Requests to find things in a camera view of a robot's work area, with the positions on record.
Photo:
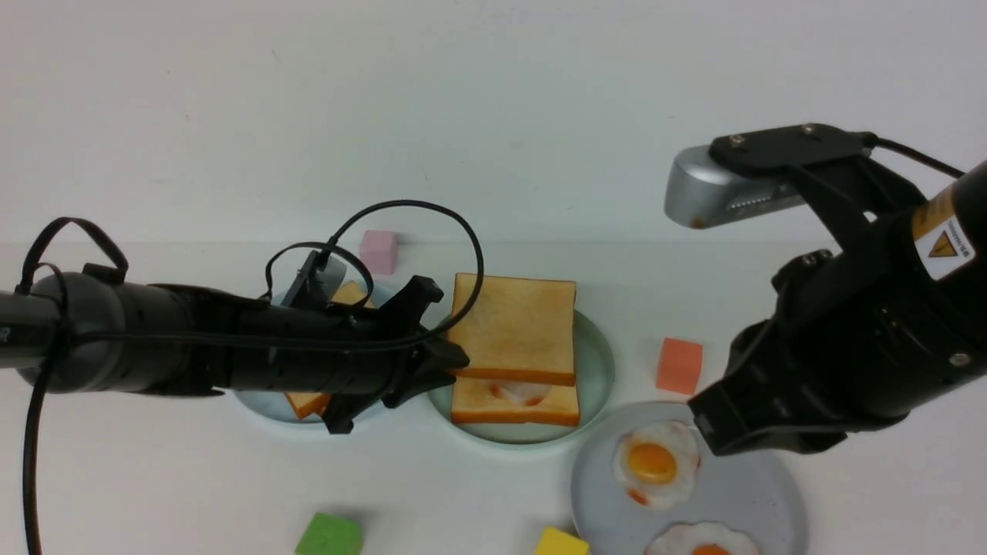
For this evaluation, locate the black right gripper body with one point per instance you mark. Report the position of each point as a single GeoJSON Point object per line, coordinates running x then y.
{"type": "Point", "coordinates": [860, 338]}

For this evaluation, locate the fried egg bottom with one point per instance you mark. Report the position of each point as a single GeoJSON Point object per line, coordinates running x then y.
{"type": "Point", "coordinates": [707, 537]}

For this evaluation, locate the pink cube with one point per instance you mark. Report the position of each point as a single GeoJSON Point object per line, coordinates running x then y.
{"type": "Point", "coordinates": [378, 251]}

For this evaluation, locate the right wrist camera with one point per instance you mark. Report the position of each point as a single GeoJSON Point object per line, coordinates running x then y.
{"type": "Point", "coordinates": [748, 181]}

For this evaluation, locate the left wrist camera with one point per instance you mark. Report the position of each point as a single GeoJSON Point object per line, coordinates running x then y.
{"type": "Point", "coordinates": [315, 283]}

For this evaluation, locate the orange cube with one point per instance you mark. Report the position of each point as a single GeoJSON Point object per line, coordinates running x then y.
{"type": "Point", "coordinates": [680, 366]}

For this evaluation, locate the fried egg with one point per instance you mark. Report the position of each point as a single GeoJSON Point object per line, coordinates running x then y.
{"type": "Point", "coordinates": [520, 393]}
{"type": "Point", "coordinates": [657, 464]}
{"type": "Point", "coordinates": [707, 537]}

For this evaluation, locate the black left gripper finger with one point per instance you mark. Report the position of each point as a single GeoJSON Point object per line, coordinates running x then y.
{"type": "Point", "coordinates": [404, 311]}
{"type": "Point", "coordinates": [426, 367]}

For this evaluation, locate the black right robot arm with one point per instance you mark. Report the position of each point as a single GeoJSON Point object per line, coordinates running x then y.
{"type": "Point", "coordinates": [861, 338]}

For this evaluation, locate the grey egg plate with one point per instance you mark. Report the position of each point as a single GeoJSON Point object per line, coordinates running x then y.
{"type": "Point", "coordinates": [752, 494]}

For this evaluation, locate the fried egg middle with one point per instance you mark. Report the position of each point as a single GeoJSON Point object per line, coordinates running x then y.
{"type": "Point", "coordinates": [657, 464]}

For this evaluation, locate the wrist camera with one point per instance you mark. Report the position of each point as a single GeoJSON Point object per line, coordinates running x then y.
{"type": "Point", "coordinates": [315, 283]}
{"type": "Point", "coordinates": [748, 181]}

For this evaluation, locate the yellow cube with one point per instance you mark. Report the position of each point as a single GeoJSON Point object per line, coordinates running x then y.
{"type": "Point", "coordinates": [556, 542]}

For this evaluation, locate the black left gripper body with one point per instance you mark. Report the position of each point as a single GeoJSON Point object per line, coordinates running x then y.
{"type": "Point", "coordinates": [364, 358]}

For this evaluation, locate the toast slice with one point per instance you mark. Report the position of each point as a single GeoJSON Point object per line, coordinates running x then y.
{"type": "Point", "coordinates": [352, 295]}
{"type": "Point", "coordinates": [520, 330]}
{"type": "Point", "coordinates": [305, 405]}
{"type": "Point", "coordinates": [484, 401]}

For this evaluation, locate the fried egg top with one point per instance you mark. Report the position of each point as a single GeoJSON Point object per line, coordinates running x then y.
{"type": "Point", "coordinates": [520, 393]}

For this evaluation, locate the green cube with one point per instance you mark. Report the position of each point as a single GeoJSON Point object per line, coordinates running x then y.
{"type": "Point", "coordinates": [330, 534]}

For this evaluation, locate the light blue bread plate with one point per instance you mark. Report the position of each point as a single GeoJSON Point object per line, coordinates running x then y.
{"type": "Point", "coordinates": [272, 408]}

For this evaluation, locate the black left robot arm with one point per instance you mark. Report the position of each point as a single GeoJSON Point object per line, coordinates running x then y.
{"type": "Point", "coordinates": [175, 341]}

